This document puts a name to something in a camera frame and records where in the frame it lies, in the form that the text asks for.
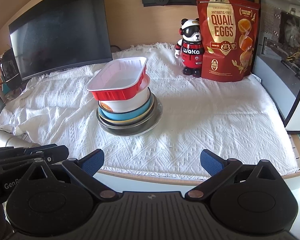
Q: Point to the white paper bowl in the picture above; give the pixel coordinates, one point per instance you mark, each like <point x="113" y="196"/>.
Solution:
<point x="122" y="106"/>

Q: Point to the panda racer figurine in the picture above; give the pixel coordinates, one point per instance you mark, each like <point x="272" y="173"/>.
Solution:
<point x="190" y="47"/>

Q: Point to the blue enamel bowl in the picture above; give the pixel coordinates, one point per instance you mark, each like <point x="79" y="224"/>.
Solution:
<point x="130" y="114"/>

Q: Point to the white glass PC case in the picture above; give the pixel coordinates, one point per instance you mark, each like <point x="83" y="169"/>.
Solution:
<point x="277" y="61"/>

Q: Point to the white woven tablecloth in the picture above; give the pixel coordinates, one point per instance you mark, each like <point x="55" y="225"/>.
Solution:
<point x="234" y="120"/>

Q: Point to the red foil tray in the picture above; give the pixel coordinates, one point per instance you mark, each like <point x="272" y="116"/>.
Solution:
<point x="119" y="79"/>

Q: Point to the red quail eggs bag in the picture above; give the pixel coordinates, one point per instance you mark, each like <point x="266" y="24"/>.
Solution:
<point x="229" y="31"/>

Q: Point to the silver cylinder object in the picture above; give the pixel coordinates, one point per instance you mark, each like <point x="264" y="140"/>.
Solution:
<point x="10" y="140"/>

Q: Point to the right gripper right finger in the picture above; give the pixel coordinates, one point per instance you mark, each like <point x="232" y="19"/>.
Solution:
<point x="220" y="170"/>

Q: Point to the cream bowl yellow rim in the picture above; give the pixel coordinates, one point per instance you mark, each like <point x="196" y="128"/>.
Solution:
<point x="128" y="121"/>

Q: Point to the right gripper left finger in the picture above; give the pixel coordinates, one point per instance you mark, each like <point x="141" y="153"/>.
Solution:
<point x="82" y="173"/>

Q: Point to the black computer monitor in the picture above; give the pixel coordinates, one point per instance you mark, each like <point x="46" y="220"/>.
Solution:
<point x="60" y="34"/>

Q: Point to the stainless steel bowl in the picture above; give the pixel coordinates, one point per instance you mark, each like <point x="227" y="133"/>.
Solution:
<point x="138" y="124"/>

